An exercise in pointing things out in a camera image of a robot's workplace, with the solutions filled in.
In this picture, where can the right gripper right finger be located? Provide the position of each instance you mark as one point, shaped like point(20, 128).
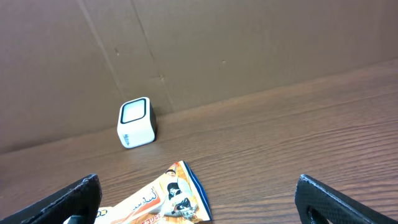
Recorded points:
point(316, 202)

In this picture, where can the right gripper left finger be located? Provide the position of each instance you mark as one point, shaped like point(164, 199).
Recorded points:
point(76, 203)

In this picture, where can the white barcode scanner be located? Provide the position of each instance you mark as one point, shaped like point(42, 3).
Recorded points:
point(137, 123)

